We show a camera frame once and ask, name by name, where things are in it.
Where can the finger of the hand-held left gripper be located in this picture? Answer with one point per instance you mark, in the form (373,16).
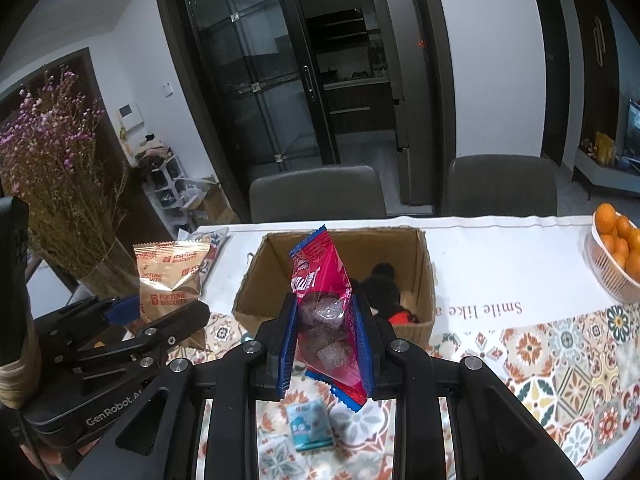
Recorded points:
(120,310)
(170,325)

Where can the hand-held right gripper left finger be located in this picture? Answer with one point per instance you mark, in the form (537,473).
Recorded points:
(286,355)

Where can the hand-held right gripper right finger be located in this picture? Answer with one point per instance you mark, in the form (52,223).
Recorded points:
(365,355)

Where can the brown biscuit packet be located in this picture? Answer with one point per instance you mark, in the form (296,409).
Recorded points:
(167,280)

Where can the black plush toy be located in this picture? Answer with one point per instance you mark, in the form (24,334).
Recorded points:
(380,290)

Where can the red candy packet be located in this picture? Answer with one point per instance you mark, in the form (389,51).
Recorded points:
(320,280)

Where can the brown cardboard box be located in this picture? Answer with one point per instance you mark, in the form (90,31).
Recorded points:
(400,255)

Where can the person's left hand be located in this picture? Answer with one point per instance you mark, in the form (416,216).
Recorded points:
(42,455)

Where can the glass vase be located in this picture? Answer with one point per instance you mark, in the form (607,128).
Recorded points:
(110,275)

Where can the small blue packet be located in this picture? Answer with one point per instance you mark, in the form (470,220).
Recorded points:
(310,425)

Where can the patterned packet near vase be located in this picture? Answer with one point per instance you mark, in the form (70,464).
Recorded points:
(215,240)

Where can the small cardboard carton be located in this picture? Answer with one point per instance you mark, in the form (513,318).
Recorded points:
(215,205)

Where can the white shoe rack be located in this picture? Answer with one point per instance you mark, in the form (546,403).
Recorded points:
(167,185)

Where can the dried purple flower bouquet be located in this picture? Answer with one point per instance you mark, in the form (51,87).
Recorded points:
(55,170)

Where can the grey dining chair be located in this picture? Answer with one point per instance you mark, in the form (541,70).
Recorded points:
(317,195)
(500,187)

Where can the white tile-print tablecloth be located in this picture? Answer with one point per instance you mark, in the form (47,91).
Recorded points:
(550,360)

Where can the grey refrigerator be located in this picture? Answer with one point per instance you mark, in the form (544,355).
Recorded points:
(410,110)

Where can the white plastic fruit basket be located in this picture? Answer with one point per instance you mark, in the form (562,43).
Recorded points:
(607,280)

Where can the dark sliding glass door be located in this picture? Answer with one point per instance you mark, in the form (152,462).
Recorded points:
(240,60)

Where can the pile of oranges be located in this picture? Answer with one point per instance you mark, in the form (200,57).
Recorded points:
(607,217)

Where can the white low cabinet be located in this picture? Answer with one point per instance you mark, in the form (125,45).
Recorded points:
(605,177)

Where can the yellow packets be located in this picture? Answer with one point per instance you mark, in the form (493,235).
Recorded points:
(605,147)

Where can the dark interior door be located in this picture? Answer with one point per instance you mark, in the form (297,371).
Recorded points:
(552,85)

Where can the television screen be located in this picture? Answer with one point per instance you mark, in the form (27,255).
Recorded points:
(634,125)

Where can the white wall intercom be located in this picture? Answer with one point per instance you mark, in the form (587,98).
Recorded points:
(131,116)

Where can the white light switch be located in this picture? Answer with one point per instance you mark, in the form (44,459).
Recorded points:
(168,91)

